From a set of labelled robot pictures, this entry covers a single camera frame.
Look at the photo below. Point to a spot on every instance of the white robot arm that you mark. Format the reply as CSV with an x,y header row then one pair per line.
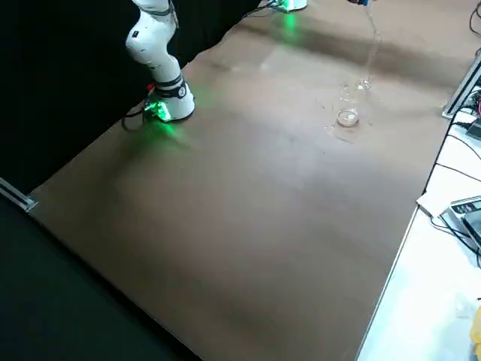
x,y
293,3
158,49

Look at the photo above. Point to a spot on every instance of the clear glass beaker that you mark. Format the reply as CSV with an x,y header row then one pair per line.
x,y
347,117

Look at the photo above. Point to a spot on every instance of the aluminium corner profile bar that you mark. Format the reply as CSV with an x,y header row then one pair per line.
x,y
19,197

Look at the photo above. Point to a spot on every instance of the grey device with label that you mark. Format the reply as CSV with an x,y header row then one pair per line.
x,y
464,214

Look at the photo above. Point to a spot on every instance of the small black adapter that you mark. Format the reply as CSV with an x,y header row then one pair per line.
x,y
474,129

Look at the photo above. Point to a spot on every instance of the yellow object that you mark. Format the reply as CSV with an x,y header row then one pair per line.
x,y
476,331

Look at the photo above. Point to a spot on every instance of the aluminium profile post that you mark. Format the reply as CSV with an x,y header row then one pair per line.
x,y
464,80

